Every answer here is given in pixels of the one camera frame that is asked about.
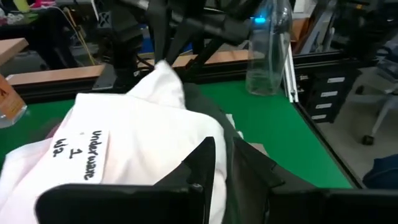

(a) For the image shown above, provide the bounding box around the yellow power cord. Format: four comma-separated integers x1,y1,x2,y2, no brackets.
63,7,98,66

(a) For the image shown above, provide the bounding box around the black drawer unit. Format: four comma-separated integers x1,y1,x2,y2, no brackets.
295,68,362,124

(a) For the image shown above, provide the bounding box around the white handwritten paper tag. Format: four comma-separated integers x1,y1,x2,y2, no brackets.
46,129,110,184

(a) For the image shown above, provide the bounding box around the small white cloth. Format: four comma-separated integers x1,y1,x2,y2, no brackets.
0,59,228,224

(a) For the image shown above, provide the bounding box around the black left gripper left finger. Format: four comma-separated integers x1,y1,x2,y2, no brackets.
35,136,216,224

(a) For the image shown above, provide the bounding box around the silver frame bracket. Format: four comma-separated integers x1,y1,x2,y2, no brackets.
280,30,300,103

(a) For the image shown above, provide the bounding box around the grey office chair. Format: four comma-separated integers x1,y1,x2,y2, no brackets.
351,37,398,146

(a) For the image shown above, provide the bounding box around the light wooden table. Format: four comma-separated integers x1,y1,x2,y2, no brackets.
0,37,29,66

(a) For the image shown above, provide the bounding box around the dark green garment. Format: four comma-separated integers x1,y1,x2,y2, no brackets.
183,82,271,224

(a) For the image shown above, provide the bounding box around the green work mat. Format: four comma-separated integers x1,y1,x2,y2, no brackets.
0,81,354,190

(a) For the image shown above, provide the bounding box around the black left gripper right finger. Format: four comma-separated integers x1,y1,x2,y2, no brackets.
233,136,398,224

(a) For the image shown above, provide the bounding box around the clear plastic spray bottle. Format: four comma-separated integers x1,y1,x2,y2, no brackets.
245,0,293,96

